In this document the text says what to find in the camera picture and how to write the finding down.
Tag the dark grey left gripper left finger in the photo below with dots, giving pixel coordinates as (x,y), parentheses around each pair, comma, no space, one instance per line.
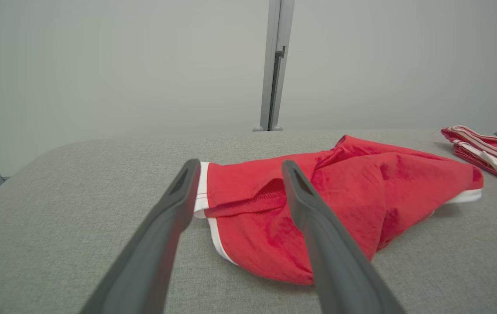
(152,261)

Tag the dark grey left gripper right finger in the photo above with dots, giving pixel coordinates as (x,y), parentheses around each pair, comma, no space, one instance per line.
(340,270)

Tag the grey partition frame post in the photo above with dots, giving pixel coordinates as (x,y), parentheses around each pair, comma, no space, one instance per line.
(274,65)

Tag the red shorts with white trim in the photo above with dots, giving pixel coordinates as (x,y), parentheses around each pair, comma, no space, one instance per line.
(361,196)

